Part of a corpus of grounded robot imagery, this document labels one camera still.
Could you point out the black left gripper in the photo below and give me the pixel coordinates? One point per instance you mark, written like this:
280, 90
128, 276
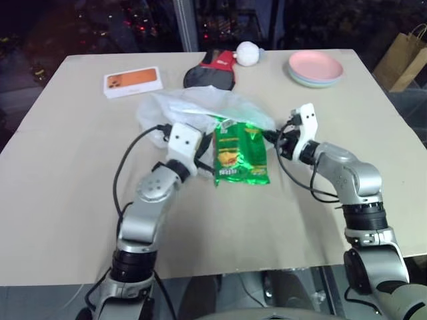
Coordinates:
201, 151

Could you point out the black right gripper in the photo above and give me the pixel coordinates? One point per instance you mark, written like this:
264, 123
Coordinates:
288, 144

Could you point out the green chips bag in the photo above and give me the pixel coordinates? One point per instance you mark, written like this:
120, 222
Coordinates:
240, 156

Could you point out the translucent white plastic bag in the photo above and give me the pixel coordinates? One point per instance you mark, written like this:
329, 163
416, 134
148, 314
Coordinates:
187, 100

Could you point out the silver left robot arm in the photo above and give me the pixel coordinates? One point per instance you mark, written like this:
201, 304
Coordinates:
140, 220

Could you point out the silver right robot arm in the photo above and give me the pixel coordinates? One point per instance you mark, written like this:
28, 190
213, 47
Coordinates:
350, 173

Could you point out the light blue plastic plate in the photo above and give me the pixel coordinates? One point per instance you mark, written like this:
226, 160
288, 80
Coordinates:
298, 79

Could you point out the light green plastic plate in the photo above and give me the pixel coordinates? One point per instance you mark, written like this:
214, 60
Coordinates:
313, 86

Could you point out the black red paddle case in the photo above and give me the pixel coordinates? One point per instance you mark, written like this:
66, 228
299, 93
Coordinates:
213, 76

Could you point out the pink plastic plate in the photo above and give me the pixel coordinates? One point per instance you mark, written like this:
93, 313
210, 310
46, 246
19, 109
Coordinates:
315, 63

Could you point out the white fluffy ball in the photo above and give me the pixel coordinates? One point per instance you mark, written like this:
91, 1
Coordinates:
247, 53

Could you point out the white orange phone box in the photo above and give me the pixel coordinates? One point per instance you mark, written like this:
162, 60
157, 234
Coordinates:
133, 80

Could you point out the dark brown rounded shape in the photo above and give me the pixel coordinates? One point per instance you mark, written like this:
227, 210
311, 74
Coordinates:
200, 293

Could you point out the brown paper bag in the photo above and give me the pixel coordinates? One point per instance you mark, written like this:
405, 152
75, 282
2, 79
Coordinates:
400, 61

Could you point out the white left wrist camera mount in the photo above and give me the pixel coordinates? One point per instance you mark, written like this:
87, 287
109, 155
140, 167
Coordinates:
183, 140

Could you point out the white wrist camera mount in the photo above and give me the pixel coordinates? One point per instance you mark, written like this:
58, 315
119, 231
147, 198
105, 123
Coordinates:
183, 140
307, 124

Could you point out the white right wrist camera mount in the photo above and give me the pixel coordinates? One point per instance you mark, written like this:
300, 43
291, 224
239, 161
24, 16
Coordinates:
307, 124

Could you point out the grey metal window post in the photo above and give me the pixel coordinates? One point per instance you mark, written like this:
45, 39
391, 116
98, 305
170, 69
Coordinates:
187, 25

